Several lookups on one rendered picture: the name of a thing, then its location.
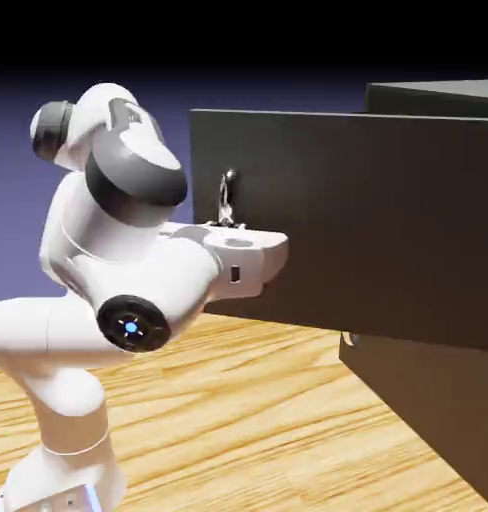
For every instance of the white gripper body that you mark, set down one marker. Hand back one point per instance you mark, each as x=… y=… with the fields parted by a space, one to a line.
x=274 y=250

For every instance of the large dark grey cabinet door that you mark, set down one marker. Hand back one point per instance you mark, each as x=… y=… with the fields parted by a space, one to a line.
x=368 y=224

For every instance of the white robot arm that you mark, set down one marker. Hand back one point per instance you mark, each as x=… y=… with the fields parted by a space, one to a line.
x=108 y=240

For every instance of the dark grey cabinet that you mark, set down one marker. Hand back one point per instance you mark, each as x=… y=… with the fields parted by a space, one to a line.
x=432 y=100

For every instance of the small dark grey cabinet door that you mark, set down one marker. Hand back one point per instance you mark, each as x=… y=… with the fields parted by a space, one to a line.
x=436 y=400

